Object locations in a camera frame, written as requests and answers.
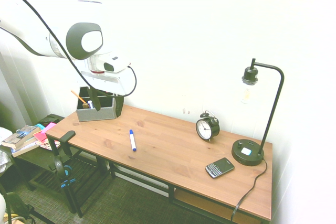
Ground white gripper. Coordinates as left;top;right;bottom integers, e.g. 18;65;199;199
78;67;132;118

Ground grey fabric desk organizer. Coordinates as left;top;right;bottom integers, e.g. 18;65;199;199
75;86;118;123

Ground orange pencil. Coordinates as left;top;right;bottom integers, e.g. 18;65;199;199
70;90;88;105

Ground black headphone hanger clamp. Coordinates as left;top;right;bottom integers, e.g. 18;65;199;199
59;130;77;158

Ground pink sticky note pad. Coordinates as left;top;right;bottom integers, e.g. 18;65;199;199
32;122;57;144

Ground red patterned flat box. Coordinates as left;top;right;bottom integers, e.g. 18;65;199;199
35;140;61;152

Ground black and blue headphones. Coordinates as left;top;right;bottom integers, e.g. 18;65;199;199
53;155;77;189

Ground black low side table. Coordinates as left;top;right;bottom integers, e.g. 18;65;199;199
11;113;112;199

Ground paperback book with photo cover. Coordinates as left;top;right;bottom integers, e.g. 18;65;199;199
1;125;42;150

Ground tan book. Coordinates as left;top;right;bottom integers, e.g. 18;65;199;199
10;142;40;158

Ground black twin-bell alarm clock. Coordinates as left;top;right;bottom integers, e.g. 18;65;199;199
195;110;221;142

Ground black keypad smartphone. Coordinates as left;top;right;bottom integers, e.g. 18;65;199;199
204;157;236;179

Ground dark green bag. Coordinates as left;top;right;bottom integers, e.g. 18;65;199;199
5;191;35;221

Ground black desk lamp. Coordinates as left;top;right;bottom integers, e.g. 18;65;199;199
230;57;285;167

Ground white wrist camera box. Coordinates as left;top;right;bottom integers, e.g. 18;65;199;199
102;54;131;74

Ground wooden desk with black frame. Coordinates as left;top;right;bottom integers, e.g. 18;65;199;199
45;104;274;224

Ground black lamp power cable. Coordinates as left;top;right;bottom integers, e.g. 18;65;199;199
230;157;269;222

